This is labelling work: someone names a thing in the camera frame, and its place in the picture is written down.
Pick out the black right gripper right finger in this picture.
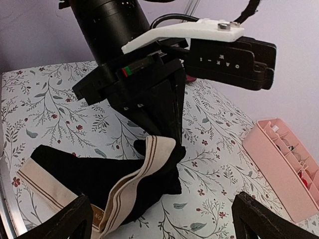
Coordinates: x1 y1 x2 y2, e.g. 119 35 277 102
231 192 318 239

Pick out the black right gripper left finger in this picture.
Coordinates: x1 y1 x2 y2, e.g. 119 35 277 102
18 195 93 239

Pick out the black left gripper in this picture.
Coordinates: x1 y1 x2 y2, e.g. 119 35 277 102
72 53 186 144

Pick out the black underwear beige waistband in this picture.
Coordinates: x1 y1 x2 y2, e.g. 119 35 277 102
18 135 186 239

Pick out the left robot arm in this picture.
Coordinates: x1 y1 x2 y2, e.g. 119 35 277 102
59 0 186 144

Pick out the pink divided storage box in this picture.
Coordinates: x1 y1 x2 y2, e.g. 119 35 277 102
242 118 319 223

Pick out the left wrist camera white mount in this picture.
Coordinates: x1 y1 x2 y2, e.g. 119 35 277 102
122 18 277 91

